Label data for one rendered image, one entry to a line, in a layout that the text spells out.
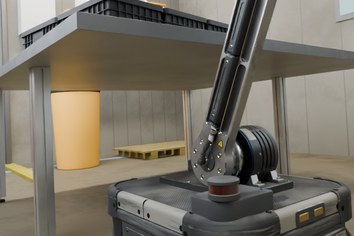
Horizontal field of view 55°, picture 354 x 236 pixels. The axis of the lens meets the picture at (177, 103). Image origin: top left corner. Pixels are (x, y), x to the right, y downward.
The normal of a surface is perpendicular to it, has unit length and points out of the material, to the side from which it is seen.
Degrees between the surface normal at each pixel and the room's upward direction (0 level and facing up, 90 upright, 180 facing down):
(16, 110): 90
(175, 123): 90
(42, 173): 90
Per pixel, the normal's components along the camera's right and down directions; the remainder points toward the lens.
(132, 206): -0.80, 0.02
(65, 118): -0.18, 0.03
